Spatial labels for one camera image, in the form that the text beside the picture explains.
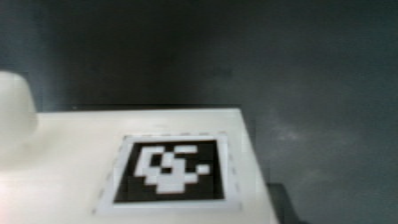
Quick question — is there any white drawer box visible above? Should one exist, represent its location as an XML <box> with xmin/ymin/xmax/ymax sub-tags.
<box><xmin>0</xmin><ymin>71</ymin><xmax>279</xmax><ymax>224</ymax></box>

